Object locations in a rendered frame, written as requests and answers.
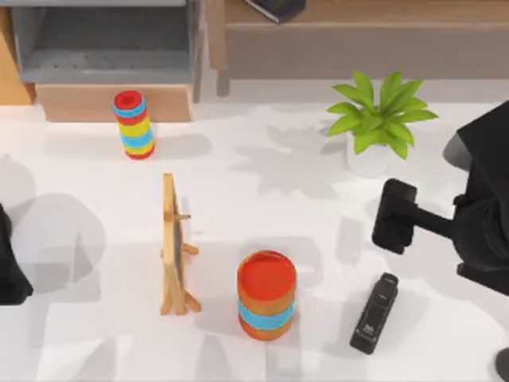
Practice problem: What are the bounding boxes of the black stapler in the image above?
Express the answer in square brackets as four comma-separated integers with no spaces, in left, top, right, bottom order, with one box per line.
[349,271,400,355]

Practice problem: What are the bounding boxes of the green plant in white pot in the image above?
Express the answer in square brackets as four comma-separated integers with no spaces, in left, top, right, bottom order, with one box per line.
[325,70,440,178]

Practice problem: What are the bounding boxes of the orange can with blue band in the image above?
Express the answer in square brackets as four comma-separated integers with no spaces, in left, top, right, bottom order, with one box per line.
[236,249,297,342]

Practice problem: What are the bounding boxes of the wooden open shelf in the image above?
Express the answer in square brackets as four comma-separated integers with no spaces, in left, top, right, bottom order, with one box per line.
[203,0,509,98]

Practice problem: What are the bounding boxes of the wooden framed blackboard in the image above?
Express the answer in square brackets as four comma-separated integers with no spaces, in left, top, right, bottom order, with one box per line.
[159,172,203,317]

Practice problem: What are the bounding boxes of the dark book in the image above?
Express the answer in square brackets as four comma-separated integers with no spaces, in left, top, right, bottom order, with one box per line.
[243,0,308,25]

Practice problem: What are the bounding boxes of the stack of coloured rings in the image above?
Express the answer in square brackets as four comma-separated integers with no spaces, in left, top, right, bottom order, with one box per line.
[112,90,156,161]

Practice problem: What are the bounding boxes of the grey pierced drawer inside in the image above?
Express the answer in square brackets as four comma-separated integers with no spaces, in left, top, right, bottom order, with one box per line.
[10,0,198,85]

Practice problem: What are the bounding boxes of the pale wooden drawer front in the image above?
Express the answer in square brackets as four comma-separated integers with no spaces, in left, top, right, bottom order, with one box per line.
[34,82,193,123]

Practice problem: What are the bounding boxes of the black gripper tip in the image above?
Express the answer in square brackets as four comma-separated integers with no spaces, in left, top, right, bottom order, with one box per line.
[0,203,35,307]

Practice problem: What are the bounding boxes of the wooden cupboard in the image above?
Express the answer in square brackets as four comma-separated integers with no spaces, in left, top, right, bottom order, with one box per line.
[0,6,37,107]

